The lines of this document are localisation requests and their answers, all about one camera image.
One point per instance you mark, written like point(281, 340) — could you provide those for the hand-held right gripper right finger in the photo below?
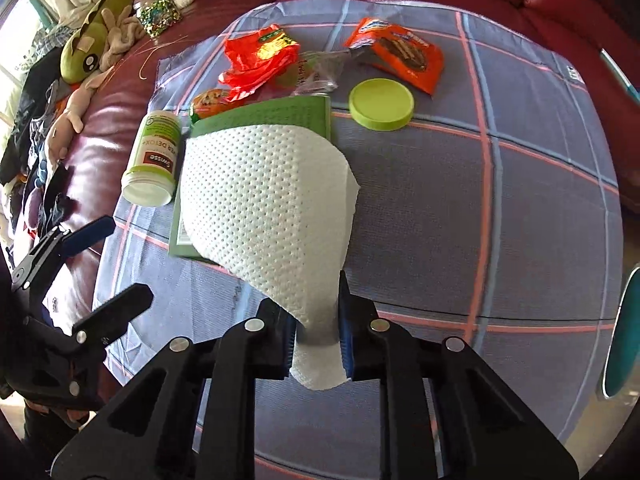
point(346, 350)

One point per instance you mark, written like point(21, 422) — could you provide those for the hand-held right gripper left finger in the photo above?
point(287, 355)

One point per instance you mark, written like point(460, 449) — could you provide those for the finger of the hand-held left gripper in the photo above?
point(120, 305)
point(90, 232)

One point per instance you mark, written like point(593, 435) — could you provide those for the white paper towel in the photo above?
point(270, 200)

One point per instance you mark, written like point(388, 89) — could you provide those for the small orange round snack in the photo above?
point(212, 102)

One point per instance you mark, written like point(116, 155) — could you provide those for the teal folding bucket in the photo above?
point(625, 340)

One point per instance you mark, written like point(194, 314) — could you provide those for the white bottle green label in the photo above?
point(152, 160)

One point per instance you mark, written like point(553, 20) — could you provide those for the pile of dark clothes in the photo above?
point(30, 125)

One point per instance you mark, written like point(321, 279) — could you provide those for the beige plush toy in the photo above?
point(75, 107)

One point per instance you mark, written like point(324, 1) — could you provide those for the green plush toy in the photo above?
point(82, 55)

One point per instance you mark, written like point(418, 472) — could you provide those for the grey plaid cloth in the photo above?
point(500, 210)

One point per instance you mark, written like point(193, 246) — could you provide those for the green and white medicine box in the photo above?
point(280, 112)

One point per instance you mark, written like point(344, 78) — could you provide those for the glitter jar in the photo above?
point(157, 17)

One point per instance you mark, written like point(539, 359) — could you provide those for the red plastic bag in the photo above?
point(255, 57)

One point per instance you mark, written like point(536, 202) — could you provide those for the green plastic lid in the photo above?
point(380, 102)

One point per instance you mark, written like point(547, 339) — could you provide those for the small white roll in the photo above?
point(185, 0)

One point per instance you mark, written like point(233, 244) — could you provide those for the orange snack wrapper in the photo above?
point(400, 52)

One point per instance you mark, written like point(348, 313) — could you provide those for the teal book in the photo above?
point(620, 76)

